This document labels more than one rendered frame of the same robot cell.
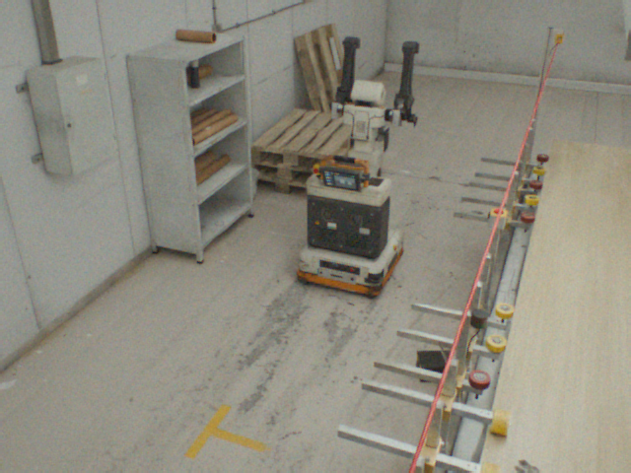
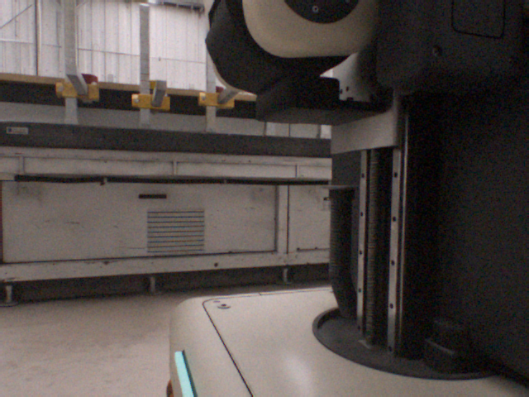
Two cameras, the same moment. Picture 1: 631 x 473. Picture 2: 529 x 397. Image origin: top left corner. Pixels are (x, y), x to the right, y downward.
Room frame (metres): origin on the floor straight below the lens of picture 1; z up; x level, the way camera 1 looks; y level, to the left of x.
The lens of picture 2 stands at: (4.67, 0.02, 0.51)
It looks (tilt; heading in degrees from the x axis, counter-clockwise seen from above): 3 degrees down; 229
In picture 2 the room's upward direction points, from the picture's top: 1 degrees clockwise
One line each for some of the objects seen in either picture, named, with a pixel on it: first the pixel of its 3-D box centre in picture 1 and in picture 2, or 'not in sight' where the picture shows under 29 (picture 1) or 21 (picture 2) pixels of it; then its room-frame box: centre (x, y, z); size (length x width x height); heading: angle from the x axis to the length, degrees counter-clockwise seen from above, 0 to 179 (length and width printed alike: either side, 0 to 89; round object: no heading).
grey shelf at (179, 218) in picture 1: (198, 146); not in sight; (4.72, 0.90, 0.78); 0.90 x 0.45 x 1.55; 158
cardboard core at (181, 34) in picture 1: (195, 35); not in sight; (4.82, 0.87, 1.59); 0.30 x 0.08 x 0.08; 68
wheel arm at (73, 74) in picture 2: (512, 163); (80, 87); (4.27, -1.41, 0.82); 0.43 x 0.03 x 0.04; 68
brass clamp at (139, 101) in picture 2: not in sight; (150, 102); (4.02, -1.41, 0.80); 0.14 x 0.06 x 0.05; 158
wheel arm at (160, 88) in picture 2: (507, 178); (157, 99); (4.03, -1.32, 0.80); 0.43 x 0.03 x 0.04; 68
